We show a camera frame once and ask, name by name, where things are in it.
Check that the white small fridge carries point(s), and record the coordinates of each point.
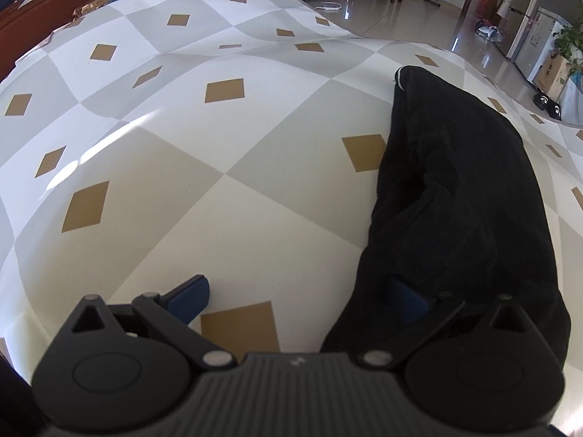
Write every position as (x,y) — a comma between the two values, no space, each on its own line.
(542,41)

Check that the checkered diamond pattern tablecloth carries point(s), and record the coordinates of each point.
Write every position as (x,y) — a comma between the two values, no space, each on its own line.
(227,214)

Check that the silver refrigerator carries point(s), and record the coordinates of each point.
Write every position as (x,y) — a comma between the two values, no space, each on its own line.
(524,4)

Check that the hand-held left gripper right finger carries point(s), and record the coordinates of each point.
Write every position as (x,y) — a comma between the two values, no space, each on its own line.
(410,302)

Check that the potted vine plant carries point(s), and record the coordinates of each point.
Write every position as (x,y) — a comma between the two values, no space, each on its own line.
(569,43)

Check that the plastic bags on floor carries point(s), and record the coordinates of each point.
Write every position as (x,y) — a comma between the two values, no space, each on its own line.
(487,31)

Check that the cardboard box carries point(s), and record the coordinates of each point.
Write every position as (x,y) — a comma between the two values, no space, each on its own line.
(551,75)

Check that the white power strip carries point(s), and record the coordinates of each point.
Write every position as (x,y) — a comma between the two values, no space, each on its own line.
(328,7)

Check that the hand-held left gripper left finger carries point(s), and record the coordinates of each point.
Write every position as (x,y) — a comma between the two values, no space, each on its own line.
(191,296)

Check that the black t-shirt red print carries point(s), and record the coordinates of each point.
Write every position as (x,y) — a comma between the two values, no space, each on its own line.
(455,182)

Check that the grey covered side table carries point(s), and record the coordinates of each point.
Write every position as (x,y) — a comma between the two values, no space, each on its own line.
(573,100)

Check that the brown wooden cabinet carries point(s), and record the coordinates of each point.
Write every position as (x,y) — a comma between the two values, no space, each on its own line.
(41,27)

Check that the brown patterned packet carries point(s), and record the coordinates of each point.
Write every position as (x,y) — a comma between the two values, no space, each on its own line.
(90,7)

